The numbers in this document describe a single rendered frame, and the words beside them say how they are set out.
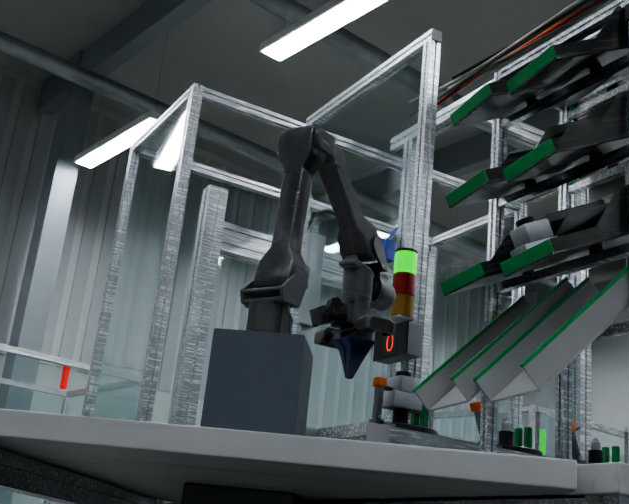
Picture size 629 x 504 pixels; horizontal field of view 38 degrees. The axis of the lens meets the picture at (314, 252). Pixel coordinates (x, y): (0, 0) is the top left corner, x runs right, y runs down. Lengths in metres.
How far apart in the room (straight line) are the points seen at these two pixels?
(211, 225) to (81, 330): 7.67
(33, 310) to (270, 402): 7.78
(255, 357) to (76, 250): 9.19
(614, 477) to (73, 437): 0.55
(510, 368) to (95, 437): 0.67
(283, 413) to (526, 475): 0.50
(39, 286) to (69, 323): 1.28
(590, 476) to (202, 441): 0.40
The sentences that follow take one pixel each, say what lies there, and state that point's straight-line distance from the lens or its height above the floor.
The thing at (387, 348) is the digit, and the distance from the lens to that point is 1.96.
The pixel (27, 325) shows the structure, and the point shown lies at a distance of 9.04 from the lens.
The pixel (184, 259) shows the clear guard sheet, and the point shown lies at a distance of 3.04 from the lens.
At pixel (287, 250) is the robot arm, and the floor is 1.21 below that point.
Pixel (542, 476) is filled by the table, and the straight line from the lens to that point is 0.96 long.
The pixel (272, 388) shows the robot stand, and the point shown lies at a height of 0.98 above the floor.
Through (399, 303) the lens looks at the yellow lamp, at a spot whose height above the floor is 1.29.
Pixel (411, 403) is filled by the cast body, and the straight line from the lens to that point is 1.71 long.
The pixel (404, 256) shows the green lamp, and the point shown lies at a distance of 2.01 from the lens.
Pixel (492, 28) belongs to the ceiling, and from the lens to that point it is 8.85.
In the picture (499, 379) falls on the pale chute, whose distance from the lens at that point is 1.40.
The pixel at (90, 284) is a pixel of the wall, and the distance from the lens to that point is 10.53.
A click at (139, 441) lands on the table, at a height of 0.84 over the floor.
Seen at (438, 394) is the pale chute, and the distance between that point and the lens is 1.51.
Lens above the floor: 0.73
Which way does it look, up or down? 19 degrees up
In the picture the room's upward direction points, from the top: 6 degrees clockwise
